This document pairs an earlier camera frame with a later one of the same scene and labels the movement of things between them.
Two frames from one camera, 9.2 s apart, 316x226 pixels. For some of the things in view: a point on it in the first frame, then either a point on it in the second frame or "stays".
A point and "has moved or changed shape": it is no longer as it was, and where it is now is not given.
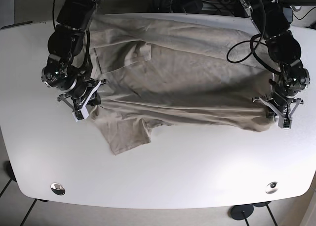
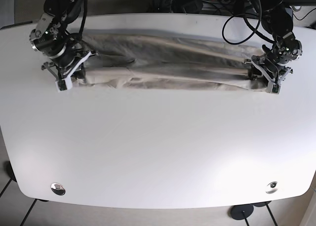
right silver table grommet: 272,188 stays
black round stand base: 236,211 stays
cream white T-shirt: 204,70 has moved or changed shape
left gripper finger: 95,100 to 80,74
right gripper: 294,78 to 274,63
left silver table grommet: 58,188 stays
